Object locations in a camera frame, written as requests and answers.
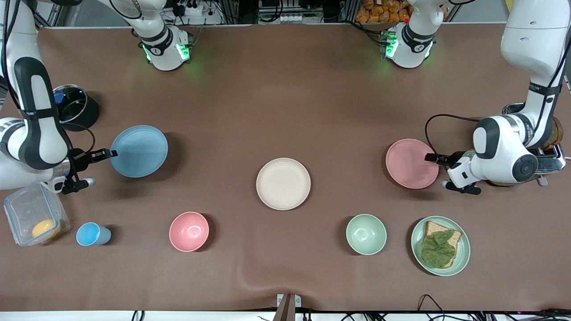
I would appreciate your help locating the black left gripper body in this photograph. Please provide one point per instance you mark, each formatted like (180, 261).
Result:
(447, 159)

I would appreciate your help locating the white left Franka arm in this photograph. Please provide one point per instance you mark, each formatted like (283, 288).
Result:
(499, 147)

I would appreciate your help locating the white power strip with plugs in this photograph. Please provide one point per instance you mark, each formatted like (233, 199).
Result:
(192, 8)

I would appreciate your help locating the pink bowl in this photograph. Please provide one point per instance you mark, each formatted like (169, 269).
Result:
(189, 232)

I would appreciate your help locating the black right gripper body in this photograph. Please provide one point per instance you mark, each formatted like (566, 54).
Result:
(80, 159)

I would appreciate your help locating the glass lid with blue knob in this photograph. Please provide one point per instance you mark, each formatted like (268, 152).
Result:
(73, 104)

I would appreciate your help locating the pink plate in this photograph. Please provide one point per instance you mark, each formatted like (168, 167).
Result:
(410, 164)

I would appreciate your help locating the clear plastic lidded container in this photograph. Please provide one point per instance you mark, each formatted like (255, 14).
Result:
(26, 209)

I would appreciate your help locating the brown bread slice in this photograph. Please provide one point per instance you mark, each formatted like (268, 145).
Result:
(555, 133)

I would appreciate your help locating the green lettuce leaf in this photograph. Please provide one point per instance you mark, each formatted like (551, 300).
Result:
(439, 249)

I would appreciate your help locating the silver toaster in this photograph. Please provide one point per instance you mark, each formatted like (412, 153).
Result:
(551, 160)

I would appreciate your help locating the metal mounting bracket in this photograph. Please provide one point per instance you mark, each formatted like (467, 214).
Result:
(287, 303)

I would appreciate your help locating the toast bread slice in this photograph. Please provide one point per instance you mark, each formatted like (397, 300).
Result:
(430, 228)

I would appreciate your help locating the yellow round food piece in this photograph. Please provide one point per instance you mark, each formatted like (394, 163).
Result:
(46, 229)

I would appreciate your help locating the bag of bread rolls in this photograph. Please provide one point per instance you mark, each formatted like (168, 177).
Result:
(383, 11)

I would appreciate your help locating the beige plate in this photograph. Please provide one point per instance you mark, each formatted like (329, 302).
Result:
(283, 183)

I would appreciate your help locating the green plate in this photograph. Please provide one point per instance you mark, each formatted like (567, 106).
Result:
(417, 249)

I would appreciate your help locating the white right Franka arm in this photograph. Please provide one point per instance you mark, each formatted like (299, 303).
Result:
(35, 133)

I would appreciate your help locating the blue plate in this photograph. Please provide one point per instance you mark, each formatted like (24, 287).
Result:
(142, 151)

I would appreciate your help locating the green bowl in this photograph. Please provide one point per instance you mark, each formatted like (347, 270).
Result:
(366, 234)

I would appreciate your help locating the blue cup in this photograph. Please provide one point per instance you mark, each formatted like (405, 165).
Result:
(89, 234)

